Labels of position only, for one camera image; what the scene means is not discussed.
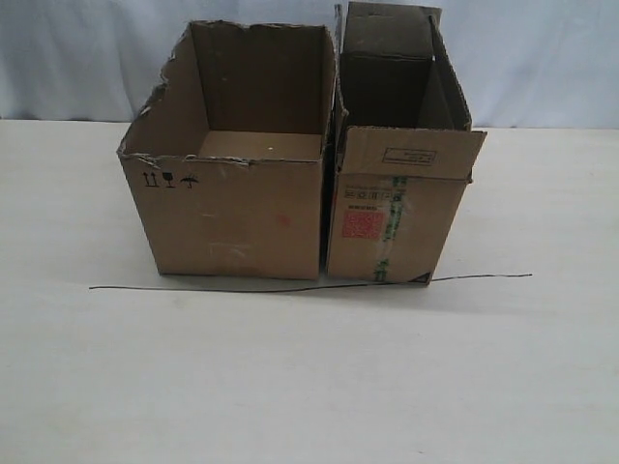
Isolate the torn cardboard box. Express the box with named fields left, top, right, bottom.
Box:
left=117, top=20, right=337, bottom=279

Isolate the tall taped cardboard box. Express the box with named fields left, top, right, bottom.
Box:
left=326, top=1, right=486, bottom=285

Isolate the thin black line marker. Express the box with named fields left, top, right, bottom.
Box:
left=88, top=273, right=534, bottom=294

